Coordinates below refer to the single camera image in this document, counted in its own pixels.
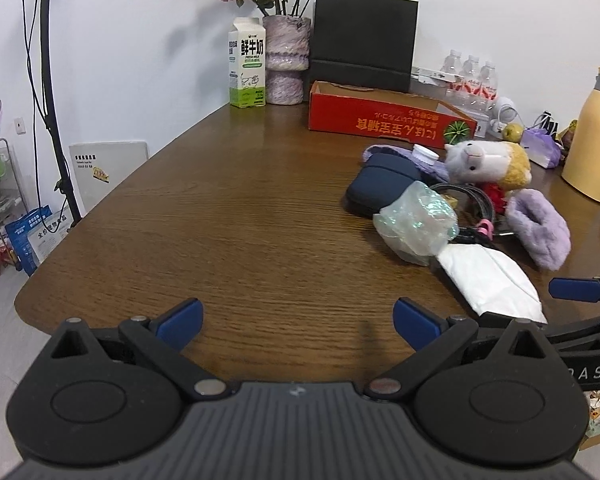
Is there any red cardboard fruit box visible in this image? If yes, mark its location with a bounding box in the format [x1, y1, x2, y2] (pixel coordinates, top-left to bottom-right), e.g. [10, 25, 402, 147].
[309, 81, 477, 150]

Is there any white green milk carton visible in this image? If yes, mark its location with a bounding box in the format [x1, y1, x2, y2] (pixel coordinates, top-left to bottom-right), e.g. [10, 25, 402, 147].
[228, 18, 266, 108]

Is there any small white desk fan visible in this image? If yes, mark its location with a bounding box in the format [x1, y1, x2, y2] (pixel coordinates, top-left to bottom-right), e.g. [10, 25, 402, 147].
[488, 96, 518, 139]

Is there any purple tissue packet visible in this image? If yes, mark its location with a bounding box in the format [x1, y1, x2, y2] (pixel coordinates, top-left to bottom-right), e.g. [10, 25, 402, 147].
[520, 128, 562, 169]

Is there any white yellow plush toy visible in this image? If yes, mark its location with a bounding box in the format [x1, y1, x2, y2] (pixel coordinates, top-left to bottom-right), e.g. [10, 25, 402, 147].
[444, 140, 532, 214]

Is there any black braided cable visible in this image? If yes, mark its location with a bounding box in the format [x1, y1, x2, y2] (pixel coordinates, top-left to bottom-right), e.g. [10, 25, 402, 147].
[429, 182, 512, 248]

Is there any black light stand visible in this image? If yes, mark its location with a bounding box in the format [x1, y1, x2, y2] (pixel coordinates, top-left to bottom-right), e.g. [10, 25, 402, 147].
[20, 0, 82, 226]

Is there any small white jar lid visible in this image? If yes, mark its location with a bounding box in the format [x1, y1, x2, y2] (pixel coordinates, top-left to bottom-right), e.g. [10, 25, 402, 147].
[412, 144, 439, 166]

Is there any clear plastic bag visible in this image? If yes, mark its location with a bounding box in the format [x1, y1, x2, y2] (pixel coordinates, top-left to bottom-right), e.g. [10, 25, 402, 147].
[373, 181, 460, 266]

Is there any yellow thermos jug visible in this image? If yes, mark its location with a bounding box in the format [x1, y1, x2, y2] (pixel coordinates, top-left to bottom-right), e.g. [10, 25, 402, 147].
[562, 68, 600, 203]

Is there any blue white paper bag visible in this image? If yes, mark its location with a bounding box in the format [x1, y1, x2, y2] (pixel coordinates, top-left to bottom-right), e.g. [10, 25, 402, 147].
[5, 206, 72, 276]

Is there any purple marbled vase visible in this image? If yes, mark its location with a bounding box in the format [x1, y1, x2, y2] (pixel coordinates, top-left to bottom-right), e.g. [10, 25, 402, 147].
[263, 15, 312, 105]

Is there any navy blue zip pouch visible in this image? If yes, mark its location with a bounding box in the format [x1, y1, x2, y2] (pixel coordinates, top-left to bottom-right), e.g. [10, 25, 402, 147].
[343, 153, 422, 218]

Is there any flat white orange carton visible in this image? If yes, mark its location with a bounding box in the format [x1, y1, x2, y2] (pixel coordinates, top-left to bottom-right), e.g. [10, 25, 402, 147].
[412, 66, 464, 86]

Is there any clear water bottle right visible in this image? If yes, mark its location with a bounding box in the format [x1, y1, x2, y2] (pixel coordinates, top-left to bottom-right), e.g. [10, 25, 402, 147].
[479, 61, 498, 108]

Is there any white tissue pack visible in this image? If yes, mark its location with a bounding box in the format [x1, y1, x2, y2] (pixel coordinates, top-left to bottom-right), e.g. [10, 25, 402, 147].
[437, 244, 547, 324]

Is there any clear water bottle left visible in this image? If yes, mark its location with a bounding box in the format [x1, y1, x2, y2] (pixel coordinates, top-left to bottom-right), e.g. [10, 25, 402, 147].
[440, 49, 462, 92]

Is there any white flat board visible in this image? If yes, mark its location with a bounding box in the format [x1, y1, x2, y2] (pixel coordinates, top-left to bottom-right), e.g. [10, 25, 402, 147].
[69, 141, 148, 214]

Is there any clear water bottle middle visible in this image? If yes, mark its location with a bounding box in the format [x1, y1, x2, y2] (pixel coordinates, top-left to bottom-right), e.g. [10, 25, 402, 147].
[460, 55, 481, 98]

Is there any yellow green apple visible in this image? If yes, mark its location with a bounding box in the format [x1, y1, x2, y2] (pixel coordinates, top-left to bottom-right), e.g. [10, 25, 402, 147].
[502, 122, 524, 143]

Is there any metal wire shelf rack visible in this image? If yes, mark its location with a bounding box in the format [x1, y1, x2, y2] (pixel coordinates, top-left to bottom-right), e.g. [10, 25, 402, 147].
[0, 139, 28, 271]

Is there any clear water bottle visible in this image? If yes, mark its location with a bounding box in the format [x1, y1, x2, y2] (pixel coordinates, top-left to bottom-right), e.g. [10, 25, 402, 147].
[479, 61, 498, 108]
[440, 49, 462, 92]
[460, 55, 481, 98]

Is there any black paper shopping bag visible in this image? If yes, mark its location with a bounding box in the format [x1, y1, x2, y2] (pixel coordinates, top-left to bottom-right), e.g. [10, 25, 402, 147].
[306, 0, 418, 93]

